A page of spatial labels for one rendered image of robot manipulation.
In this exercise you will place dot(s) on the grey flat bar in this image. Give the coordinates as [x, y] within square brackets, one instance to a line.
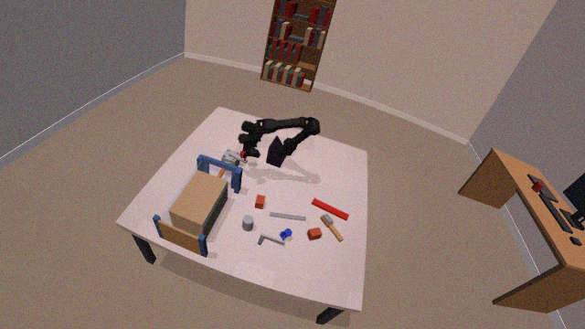
[279, 215]

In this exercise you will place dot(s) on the red flat bar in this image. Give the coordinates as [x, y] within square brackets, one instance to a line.
[330, 209]

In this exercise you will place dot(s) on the grey cylinder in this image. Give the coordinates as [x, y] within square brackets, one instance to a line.
[247, 223]

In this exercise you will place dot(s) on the grey crank handle with blue knob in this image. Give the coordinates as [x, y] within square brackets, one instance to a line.
[284, 234]

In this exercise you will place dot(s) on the red cube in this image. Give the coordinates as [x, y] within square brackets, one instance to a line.
[259, 202]
[314, 233]

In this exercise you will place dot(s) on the crank handle with dark red grip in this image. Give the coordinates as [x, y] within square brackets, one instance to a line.
[240, 158]

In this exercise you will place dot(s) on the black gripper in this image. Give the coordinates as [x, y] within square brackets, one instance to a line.
[250, 148]

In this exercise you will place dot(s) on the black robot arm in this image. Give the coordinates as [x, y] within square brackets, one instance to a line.
[270, 126]

